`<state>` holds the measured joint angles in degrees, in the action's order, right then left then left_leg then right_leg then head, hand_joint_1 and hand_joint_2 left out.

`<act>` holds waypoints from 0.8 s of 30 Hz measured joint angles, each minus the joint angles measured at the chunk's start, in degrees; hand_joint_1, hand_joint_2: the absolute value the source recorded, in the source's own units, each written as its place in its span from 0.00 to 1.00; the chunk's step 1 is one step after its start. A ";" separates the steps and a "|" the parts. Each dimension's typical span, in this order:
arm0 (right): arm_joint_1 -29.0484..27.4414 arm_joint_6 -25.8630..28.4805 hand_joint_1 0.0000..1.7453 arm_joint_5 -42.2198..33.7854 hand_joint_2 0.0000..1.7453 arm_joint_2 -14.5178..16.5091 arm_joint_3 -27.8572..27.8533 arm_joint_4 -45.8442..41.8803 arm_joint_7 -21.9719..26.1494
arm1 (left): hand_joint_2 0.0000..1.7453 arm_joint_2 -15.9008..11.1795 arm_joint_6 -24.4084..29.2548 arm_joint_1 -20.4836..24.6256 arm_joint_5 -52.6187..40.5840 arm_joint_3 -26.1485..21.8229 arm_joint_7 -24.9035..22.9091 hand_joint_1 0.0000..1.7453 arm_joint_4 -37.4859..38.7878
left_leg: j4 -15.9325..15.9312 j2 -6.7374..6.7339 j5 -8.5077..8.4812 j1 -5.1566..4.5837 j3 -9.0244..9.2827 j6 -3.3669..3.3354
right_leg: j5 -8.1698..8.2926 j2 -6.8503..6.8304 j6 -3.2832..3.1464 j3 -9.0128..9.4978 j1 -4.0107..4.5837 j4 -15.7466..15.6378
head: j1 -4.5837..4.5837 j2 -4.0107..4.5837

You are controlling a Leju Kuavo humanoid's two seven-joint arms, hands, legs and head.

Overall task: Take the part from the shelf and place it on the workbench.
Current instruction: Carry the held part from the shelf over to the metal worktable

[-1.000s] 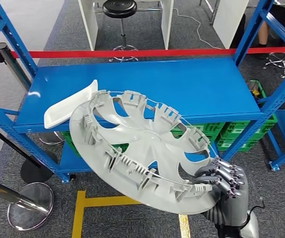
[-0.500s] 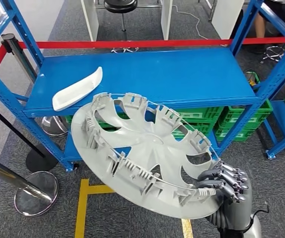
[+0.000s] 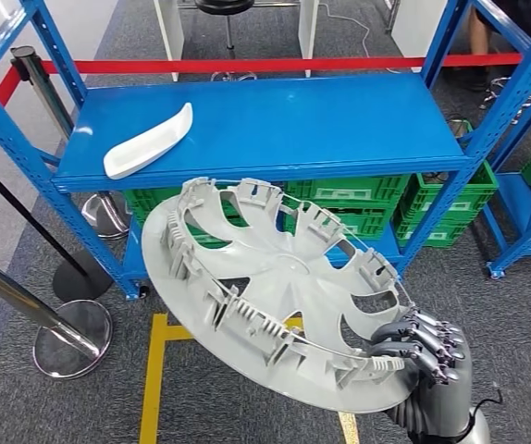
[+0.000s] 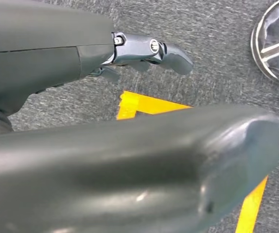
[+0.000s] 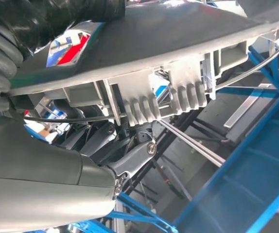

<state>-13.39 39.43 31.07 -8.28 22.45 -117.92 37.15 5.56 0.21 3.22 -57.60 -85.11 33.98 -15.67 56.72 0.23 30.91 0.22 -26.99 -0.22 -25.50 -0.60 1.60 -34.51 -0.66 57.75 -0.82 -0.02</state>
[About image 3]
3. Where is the black round stool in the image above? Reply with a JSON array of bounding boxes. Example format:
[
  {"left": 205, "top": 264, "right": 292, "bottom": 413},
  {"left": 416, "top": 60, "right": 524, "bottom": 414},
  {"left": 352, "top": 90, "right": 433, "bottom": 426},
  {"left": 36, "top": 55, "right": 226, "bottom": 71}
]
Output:
[{"left": 194, "top": 0, "right": 258, "bottom": 82}]

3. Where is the chrome barrier stanchion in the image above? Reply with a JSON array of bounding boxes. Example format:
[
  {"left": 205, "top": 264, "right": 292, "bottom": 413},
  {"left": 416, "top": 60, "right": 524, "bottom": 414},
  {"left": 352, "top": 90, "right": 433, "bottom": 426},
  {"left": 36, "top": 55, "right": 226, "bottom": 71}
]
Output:
[
  {"left": 0, "top": 248, "right": 114, "bottom": 380},
  {"left": 10, "top": 45, "right": 132, "bottom": 241}
]

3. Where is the black barrier stanchion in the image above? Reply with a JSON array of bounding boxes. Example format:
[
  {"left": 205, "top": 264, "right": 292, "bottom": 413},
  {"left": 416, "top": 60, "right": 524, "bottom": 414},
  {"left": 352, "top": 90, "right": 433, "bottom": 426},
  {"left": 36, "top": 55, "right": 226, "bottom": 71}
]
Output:
[{"left": 0, "top": 157, "right": 115, "bottom": 302}]

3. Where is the steel frame table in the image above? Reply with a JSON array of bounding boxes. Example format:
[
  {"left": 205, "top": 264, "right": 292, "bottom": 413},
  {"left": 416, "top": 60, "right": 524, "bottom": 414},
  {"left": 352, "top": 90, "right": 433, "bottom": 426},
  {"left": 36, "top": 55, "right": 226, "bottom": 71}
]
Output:
[{"left": 383, "top": 0, "right": 400, "bottom": 35}]

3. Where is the white plastic trim part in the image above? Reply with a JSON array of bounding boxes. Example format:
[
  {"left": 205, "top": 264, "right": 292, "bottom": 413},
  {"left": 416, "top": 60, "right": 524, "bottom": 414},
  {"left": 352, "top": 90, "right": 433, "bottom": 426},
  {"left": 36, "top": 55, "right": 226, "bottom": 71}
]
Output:
[{"left": 104, "top": 102, "right": 193, "bottom": 180}]

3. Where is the white desk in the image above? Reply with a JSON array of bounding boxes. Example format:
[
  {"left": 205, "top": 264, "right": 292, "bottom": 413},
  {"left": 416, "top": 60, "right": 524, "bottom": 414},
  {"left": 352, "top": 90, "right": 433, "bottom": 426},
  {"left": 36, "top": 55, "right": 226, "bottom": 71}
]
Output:
[{"left": 153, "top": 0, "right": 319, "bottom": 82}]

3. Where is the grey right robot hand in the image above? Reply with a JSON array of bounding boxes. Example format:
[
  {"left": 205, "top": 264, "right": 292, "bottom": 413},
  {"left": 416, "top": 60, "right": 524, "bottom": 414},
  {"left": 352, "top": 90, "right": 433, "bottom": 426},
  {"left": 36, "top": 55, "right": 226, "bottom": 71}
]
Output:
[{"left": 369, "top": 306, "right": 474, "bottom": 435}]

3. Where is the white cabinet panel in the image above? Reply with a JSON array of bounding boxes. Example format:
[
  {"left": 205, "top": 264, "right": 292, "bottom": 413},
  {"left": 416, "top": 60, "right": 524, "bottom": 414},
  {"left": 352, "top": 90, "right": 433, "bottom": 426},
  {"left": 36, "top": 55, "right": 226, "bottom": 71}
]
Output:
[{"left": 391, "top": 0, "right": 449, "bottom": 73}]

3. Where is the grey plastic wheel cover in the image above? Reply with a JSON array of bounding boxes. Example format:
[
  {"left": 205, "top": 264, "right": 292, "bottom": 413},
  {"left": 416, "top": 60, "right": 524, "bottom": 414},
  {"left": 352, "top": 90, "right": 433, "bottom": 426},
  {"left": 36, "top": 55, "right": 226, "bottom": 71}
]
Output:
[{"left": 141, "top": 178, "right": 420, "bottom": 414}]

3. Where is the person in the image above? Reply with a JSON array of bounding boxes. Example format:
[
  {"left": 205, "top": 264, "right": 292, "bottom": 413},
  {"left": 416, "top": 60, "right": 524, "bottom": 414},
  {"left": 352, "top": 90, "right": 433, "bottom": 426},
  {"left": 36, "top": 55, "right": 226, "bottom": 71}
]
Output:
[{"left": 441, "top": 0, "right": 531, "bottom": 93}]

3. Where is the chrome stool base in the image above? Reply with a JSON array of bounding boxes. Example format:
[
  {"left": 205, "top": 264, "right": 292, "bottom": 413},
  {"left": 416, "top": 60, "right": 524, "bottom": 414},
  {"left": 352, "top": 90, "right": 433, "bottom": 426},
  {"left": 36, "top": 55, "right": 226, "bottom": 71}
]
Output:
[{"left": 479, "top": 76, "right": 531, "bottom": 127}]

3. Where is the white floor cable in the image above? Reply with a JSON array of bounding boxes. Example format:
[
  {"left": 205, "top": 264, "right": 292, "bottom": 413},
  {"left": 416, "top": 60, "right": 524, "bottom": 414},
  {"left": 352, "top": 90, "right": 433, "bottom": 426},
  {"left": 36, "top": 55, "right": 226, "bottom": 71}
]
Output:
[{"left": 319, "top": 3, "right": 403, "bottom": 75}]

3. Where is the blue metal shelf rack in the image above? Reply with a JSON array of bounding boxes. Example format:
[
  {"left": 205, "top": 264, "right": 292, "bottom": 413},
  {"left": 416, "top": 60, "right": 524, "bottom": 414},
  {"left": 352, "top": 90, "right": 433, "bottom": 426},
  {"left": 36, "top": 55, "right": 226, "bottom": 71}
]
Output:
[
  {"left": 0, "top": 0, "right": 531, "bottom": 302},
  {"left": 470, "top": 0, "right": 531, "bottom": 280}
]

